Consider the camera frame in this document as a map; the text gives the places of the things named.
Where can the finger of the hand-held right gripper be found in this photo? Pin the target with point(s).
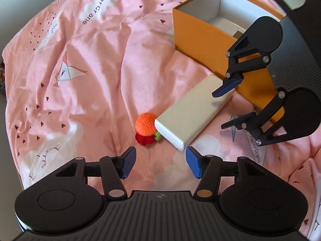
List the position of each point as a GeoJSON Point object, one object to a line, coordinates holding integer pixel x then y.
{"type": "Point", "coordinates": [248, 121]}
{"type": "Point", "coordinates": [227, 88]}

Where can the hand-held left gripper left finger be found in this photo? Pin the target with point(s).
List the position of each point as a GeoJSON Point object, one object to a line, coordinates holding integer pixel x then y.
{"type": "Point", "coordinates": [129, 162]}

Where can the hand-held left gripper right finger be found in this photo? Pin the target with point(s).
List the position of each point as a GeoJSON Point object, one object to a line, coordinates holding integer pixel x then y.
{"type": "Point", "coordinates": [194, 163]}

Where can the orange crochet toy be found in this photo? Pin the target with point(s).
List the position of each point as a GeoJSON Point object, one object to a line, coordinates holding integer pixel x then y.
{"type": "Point", "coordinates": [145, 124]}

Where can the long cream box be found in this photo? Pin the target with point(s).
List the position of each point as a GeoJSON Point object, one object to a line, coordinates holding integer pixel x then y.
{"type": "Point", "coordinates": [190, 113]}

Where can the orange cardboard box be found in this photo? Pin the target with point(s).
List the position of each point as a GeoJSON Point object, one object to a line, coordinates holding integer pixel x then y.
{"type": "Point", "coordinates": [200, 37]}

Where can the pink printed quilt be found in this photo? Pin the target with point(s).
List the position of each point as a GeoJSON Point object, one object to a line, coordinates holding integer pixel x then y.
{"type": "Point", "coordinates": [87, 105]}

